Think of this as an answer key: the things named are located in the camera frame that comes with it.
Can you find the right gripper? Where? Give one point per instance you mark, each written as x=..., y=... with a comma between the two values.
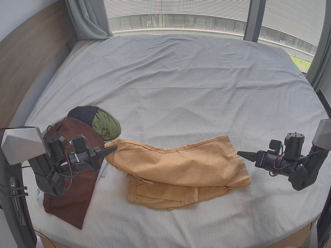
x=269, y=160

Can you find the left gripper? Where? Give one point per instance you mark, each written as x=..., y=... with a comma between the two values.
x=85, y=160

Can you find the tan shorts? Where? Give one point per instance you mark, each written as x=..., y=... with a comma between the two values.
x=181, y=164

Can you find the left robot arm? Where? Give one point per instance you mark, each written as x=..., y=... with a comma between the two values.
x=23, y=143

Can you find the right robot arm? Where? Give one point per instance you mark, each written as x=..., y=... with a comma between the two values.
x=307, y=172

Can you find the bed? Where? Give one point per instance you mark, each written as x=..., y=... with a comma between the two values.
x=181, y=86

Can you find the white garment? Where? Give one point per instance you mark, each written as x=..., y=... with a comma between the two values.
x=103, y=173

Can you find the green garment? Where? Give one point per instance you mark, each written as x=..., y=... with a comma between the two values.
x=106, y=125

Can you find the black garment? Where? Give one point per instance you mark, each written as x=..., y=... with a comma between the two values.
x=81, y=115

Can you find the dark brown shorts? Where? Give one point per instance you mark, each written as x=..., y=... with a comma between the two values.
x=69, y=203

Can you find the grey-green curtain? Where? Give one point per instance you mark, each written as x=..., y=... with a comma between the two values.
x=320, y=48
x=82, y=14

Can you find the window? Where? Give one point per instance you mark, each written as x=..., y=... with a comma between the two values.
x=181, y=4

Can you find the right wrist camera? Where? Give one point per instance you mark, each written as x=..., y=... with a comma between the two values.
x=274, y=145

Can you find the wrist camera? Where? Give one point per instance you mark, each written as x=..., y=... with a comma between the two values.
x=79, y=142
x=274, y=145

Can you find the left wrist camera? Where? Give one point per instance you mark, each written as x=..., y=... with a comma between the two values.
x=79, y=142

